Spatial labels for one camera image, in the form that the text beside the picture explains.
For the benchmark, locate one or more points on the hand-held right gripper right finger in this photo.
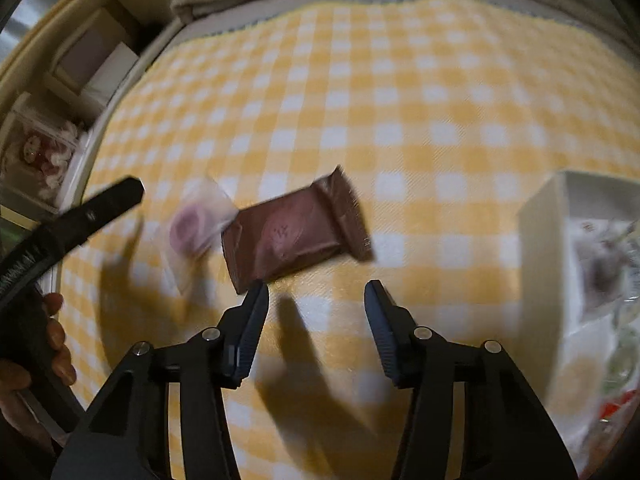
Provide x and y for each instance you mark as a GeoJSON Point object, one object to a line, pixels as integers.
{"type": "Point", "coordinates": [382, 332]}

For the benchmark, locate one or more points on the white storage box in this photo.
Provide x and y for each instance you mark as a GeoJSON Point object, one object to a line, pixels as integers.
{"type": "Point", "coordinates": [110, 80]}

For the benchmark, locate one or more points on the grey curtain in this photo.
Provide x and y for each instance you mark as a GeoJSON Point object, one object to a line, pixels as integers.
{"type": "Point", "coordinates": [30, 5]}

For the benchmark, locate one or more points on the wooden shelf unit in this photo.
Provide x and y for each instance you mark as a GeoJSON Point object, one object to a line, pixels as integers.
{"type": "Point", "coordinates": [30, 100]}

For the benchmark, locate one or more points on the white cardboard box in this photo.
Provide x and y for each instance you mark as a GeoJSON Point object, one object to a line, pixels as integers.
{"type": "Point", "coordinates": [542, 270]}

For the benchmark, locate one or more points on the yellow checkered mat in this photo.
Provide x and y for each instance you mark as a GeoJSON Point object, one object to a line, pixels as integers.
{"type": "Point", "coordinates": [400, 110]}

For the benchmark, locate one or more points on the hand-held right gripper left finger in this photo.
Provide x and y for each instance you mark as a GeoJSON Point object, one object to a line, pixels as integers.
{"type": "Point", "coordinates": [250, 332]}

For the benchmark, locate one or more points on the red snack packet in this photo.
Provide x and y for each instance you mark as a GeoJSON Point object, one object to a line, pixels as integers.
{"type": "Point", "coordinates": [617, 407]}

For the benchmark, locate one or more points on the red doll in frame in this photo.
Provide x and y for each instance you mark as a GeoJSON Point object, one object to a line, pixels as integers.
{"type": "Point", "coordinates": [35, 152]}

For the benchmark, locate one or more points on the purple donut packet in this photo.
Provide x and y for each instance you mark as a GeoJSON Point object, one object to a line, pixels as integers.
{"type": "Point", "coordinates": [187, 225]}

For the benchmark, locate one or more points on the wooden picture frame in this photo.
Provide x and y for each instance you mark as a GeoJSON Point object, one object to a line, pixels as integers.
{"type": "Point", "coordinates": [85, 50]}

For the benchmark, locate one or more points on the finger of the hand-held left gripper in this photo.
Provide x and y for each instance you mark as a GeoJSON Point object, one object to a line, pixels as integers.
{"type": "Point", "coordinates": [100, 207]}

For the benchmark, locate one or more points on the person's left hand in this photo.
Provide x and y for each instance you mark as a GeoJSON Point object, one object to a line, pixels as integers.
{"type": "Point", "coordinates": [57, 340]}

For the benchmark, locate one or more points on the brown snack packet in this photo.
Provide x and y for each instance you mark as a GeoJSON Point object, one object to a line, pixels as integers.
{"type": "Point", "coordinates": [295, 232]}

